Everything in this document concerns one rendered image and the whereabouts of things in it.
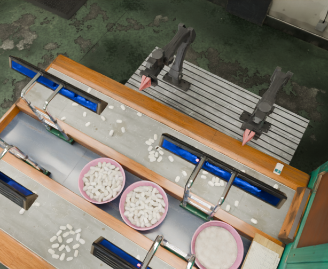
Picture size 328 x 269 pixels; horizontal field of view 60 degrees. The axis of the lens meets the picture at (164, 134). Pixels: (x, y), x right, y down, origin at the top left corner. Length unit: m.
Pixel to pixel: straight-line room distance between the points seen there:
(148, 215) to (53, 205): 0.53
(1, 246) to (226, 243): 1.17
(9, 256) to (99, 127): 0.84
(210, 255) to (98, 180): 0.73
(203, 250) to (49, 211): 0.86
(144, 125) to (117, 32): 1.72
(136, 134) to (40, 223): 0.73
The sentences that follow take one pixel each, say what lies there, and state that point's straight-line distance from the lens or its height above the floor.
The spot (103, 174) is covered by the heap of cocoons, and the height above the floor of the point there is 0.74.
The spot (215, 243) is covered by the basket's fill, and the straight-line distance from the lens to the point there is 1.63.
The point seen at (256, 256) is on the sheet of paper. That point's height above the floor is 0.78.
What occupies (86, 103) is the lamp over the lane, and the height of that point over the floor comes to 1.07.
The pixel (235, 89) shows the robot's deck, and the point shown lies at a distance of 2.06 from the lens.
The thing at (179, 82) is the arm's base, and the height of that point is 0.69.
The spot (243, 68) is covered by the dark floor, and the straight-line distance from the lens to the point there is 3.06.
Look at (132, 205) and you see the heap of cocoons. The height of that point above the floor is 0.74.
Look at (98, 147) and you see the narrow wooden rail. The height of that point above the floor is 0.76.
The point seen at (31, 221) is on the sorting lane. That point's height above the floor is 0.74.
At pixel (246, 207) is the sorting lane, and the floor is 0.74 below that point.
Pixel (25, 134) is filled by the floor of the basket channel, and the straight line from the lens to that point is 2.06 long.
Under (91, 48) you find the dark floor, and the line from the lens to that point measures 3.25.
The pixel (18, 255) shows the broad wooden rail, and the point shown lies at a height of 0.76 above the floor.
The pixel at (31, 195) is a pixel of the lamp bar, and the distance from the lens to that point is 1.44.
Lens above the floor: 2.34
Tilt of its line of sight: 65 degrees down
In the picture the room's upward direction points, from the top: 2 degrees counter-clockwise
